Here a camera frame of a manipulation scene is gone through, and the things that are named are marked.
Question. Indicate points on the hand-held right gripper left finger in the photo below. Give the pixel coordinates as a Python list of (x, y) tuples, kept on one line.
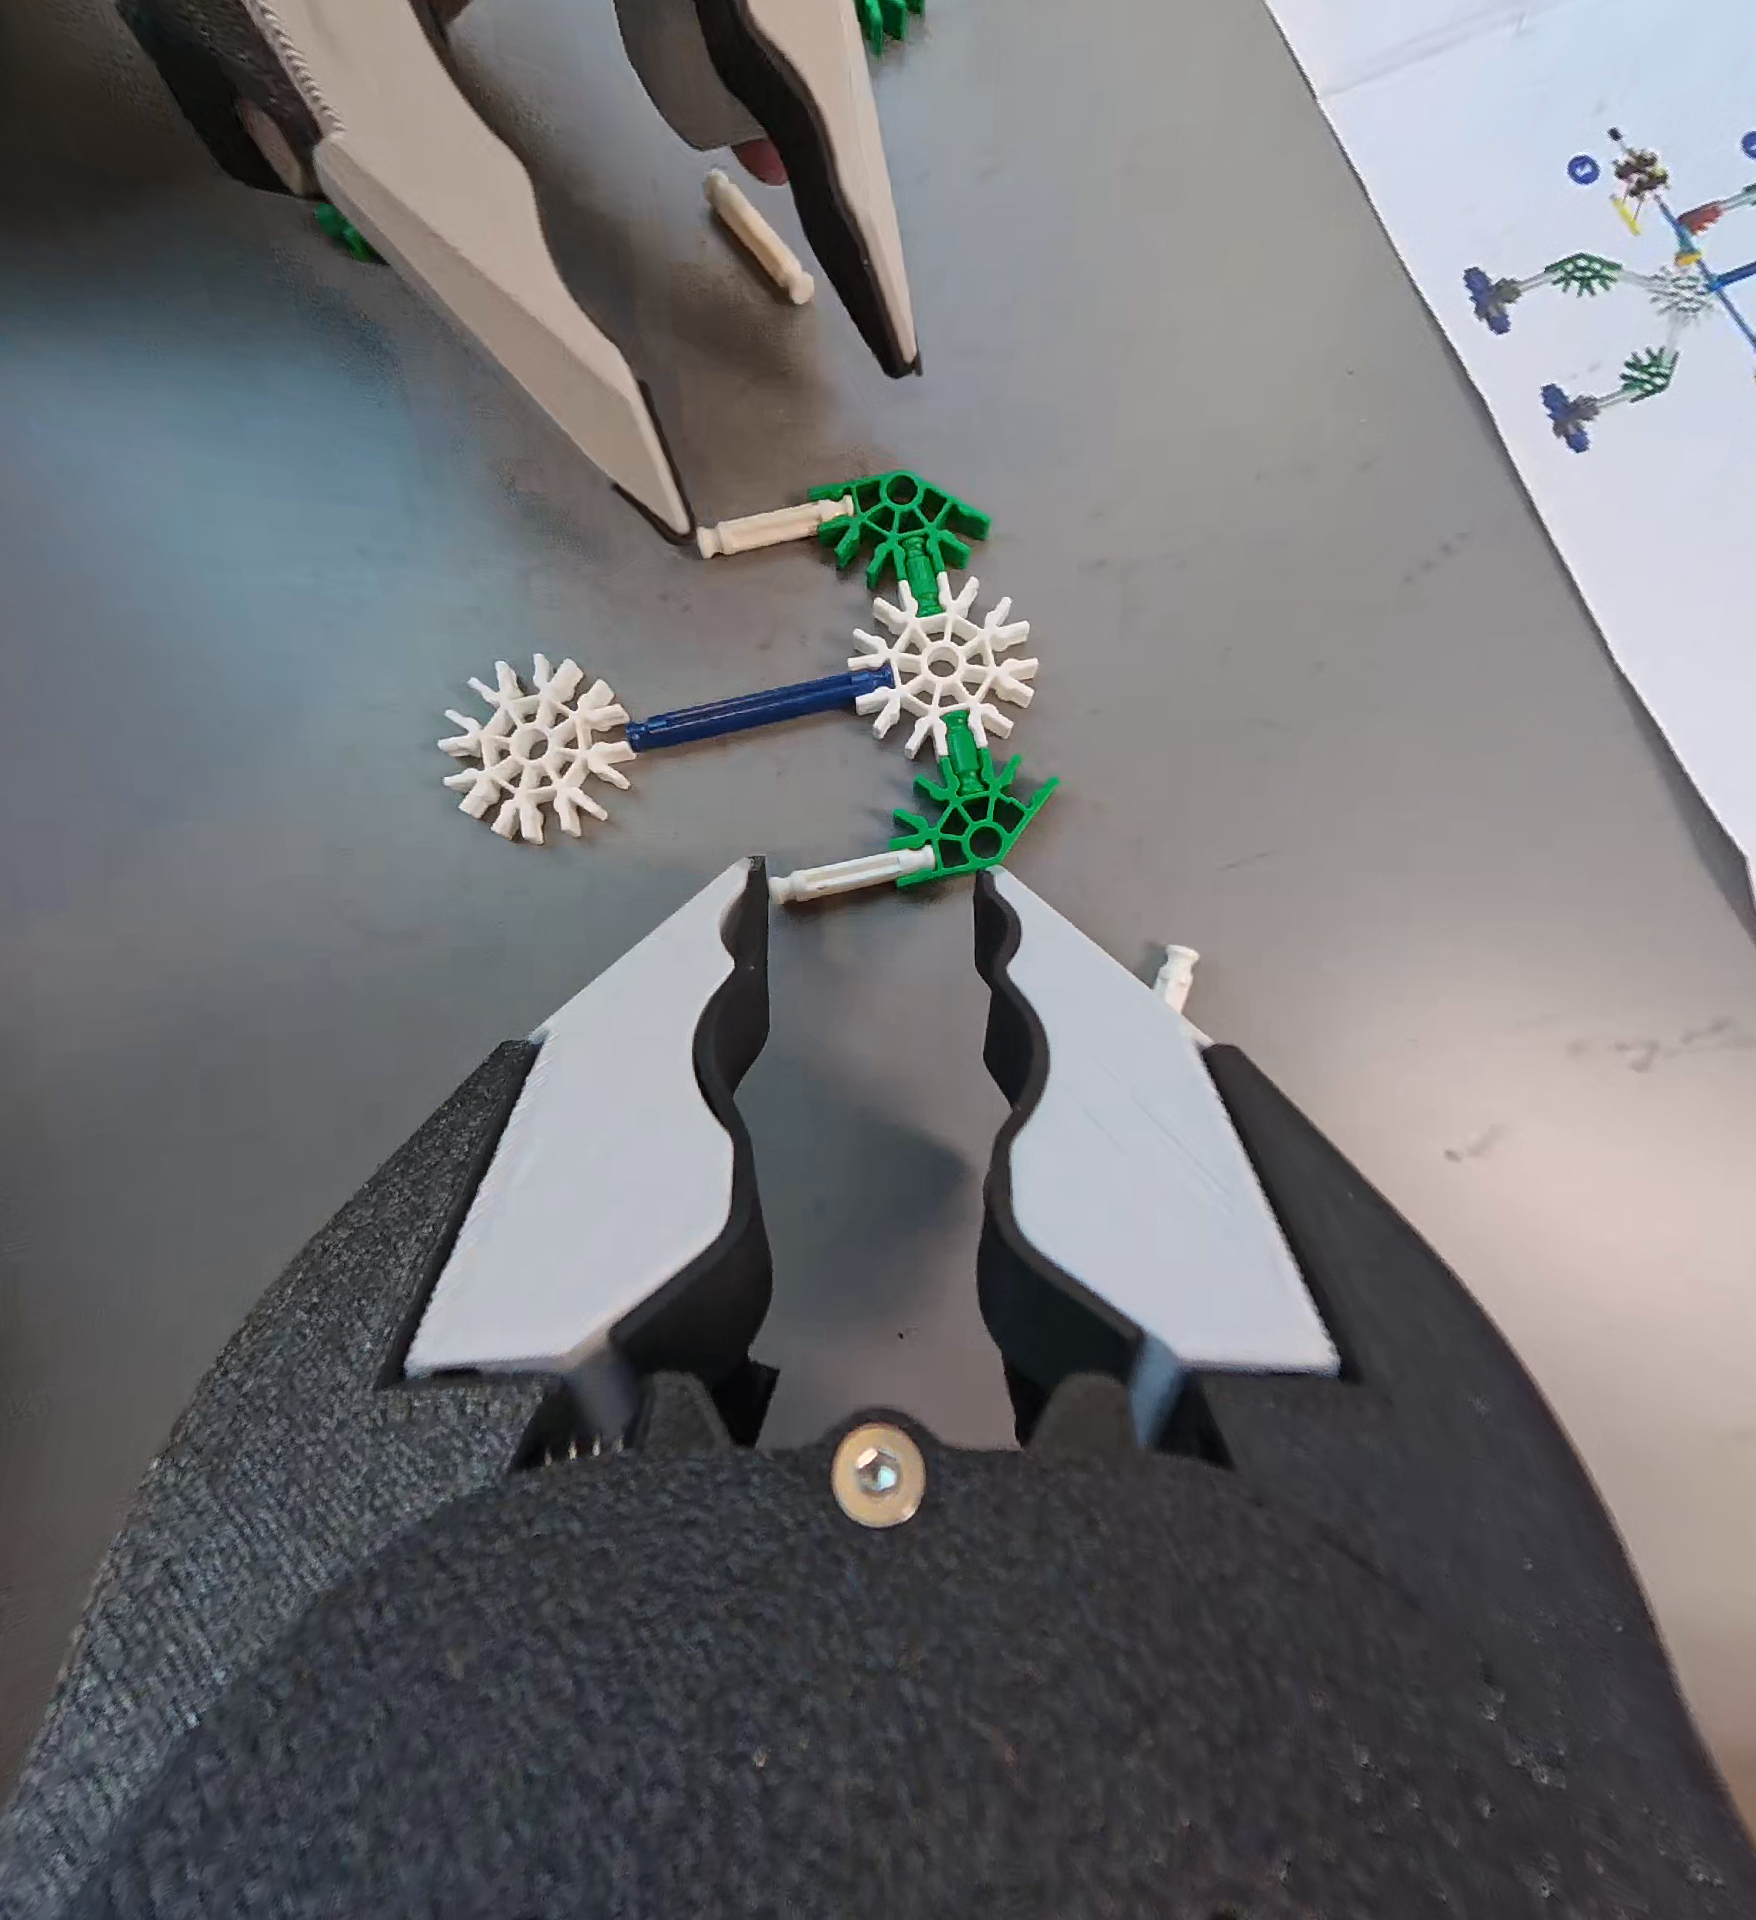
[(593, 1202)]

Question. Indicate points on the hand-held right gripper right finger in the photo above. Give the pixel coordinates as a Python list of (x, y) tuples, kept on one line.
[(1165, 1202)]

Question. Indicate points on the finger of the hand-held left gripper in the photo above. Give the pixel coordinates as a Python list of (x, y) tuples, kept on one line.
[(848, 150), (445, 196)]

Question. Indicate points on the green fan toy connector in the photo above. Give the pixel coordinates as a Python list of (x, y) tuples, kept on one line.
[(347, 233), (886, 19)]

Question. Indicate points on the short white toy rod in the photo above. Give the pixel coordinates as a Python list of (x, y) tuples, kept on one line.
[(757, 233), (1175, 976)]

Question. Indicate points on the green white toy connector assembly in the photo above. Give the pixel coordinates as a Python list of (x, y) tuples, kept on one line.
[(757, 712)]

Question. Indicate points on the grey desk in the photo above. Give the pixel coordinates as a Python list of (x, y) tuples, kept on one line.
[(219, 600)]

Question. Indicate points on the person's left hand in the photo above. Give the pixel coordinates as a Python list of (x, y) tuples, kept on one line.
[(761, 158)]

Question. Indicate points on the folded paper instruction sheet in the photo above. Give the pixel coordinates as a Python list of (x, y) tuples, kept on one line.
[(1717, 600)]

